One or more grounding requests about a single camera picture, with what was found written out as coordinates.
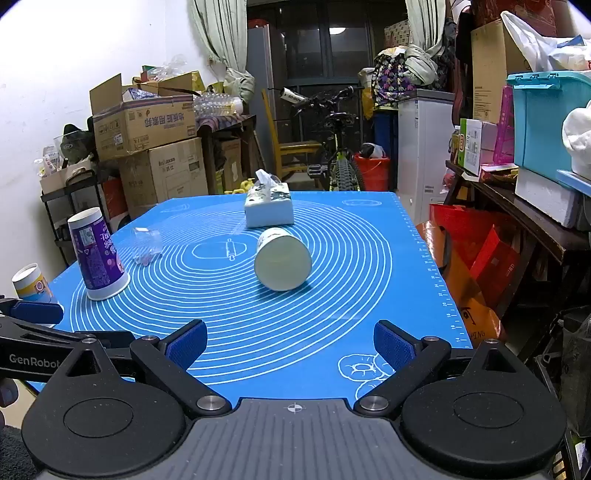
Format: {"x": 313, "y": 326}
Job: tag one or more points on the dark green cap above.
{"x": 74, "y": 143}

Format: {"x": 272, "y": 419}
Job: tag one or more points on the pale green curtain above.
{"x": 422, "y": 27}
{"x": 217, "y": 27}

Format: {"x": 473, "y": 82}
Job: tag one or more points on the purple printed paper cup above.
{"x": 97, "y": 258}

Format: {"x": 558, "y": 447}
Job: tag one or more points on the pink plastic rack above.
{"x": 504, "y": 134}

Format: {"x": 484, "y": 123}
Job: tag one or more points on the open printed cardboard box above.
{"x": 138, "y": 124}

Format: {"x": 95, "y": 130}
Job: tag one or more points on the pack of plastic bottles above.
{"x": 217, "y": 105}

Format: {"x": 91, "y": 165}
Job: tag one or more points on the white plastic bag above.
{"x": 531, "y": 44}

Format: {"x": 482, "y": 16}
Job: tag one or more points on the tall brown cardboard box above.
{"x": 489, "y": 69}

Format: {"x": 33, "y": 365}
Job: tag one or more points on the large brown cardboard box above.
{"x": 171, "y": 173}

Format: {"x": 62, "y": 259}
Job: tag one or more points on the small yellow label cup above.
{"x": 28, "y": 284}

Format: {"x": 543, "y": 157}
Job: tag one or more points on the orange paper bag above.
{"x": 466, "y": 300}

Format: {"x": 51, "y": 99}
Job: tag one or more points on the teal plastic storage bin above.
{"x": 535, "y": 124}

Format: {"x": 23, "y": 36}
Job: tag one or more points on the red bucket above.
{"x": 374, "y": 173}

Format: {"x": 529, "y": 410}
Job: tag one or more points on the white chest freezer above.
{"x": 422, "y": 152}

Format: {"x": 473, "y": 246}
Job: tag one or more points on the blue silicone baking mat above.
{"x": 332, "y": 304}

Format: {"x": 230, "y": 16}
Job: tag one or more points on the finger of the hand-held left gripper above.
{"x": 39, "y": 313}

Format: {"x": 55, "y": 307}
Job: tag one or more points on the person's left hand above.
{"x": 7, "y": 394}

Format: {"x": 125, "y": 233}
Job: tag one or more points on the white paper cup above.
{"x": 282, "y": 263}

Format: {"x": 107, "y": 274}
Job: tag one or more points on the clear plastic cup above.
{"x": 147, "y": 247}

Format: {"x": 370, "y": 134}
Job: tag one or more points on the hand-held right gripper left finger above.
{"x": 187, "y": 345}

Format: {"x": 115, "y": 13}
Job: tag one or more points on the white foam block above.
{"x": 545, "y": 196}

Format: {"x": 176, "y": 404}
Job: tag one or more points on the wooden chair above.
{"x": 295, "y": 147}

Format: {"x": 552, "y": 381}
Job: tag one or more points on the red paper bag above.
{"x": 471, "y": 230}

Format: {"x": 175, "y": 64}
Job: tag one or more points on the black bicycle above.
{"x": 342, "y": 170}

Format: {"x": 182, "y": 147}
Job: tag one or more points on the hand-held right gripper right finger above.
{"x": 392, "y": 346}

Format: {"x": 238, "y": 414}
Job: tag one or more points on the white tissue pack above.
{"x": 270, "y": 210}

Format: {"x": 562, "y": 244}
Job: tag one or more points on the yellow cardboard box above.
{"x": 180, "y": 83}

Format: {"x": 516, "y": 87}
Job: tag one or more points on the green and white box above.
{"x": 473, "y": 147}

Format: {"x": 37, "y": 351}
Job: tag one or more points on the crumpled white bag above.
{"x": 578, "y": 136}

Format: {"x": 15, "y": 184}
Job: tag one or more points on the yellow plastic toy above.
{"x": 238, "y": 188}

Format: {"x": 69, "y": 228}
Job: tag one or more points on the floral patterned bag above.
{"x": 390, "y": 81}

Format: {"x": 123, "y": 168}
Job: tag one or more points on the silver refrigerator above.
{"x": 258, "y": 64}

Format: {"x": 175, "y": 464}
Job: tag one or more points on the dark wooden side table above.
{"x": 540, "y": 230}

